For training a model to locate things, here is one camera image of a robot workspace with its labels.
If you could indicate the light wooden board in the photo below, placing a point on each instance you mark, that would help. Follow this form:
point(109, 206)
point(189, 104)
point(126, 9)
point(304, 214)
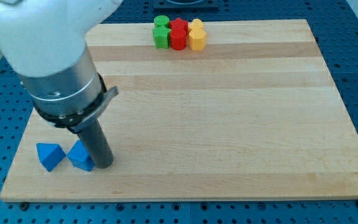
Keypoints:
point(255, 115)

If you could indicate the blue triangular block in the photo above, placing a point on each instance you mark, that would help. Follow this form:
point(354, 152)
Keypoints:
point(50, 155)

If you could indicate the green star block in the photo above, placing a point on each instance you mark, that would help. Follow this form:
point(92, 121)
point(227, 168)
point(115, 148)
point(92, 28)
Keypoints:
point(161, 37)

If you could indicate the red star block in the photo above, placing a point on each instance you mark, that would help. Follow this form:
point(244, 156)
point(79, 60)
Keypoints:
point(178, 23)

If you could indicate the blue cube block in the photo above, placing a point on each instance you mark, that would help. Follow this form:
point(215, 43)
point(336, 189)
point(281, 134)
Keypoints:
point(79, 157)

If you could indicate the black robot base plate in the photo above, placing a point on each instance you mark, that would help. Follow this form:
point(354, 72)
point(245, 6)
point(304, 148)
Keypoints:
point(186, 4)

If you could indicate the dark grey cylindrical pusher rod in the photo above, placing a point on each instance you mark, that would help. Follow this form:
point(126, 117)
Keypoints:
point(94, 140)

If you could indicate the yellow heart block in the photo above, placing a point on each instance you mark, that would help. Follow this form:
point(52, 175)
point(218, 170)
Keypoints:
point(195, 24)

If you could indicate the red cylinder block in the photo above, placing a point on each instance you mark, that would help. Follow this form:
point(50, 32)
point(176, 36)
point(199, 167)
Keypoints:
point(178, 39)

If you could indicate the yellow hexagon block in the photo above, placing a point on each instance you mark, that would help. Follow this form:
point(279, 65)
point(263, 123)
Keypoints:
point(197, 39)

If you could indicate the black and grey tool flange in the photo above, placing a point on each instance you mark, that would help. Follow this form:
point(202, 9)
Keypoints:
point(76, 122)

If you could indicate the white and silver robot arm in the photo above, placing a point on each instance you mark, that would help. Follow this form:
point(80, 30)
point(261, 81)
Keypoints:
point(44, 42)

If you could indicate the green cylinder block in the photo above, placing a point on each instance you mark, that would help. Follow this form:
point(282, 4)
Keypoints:
point(161, 21)

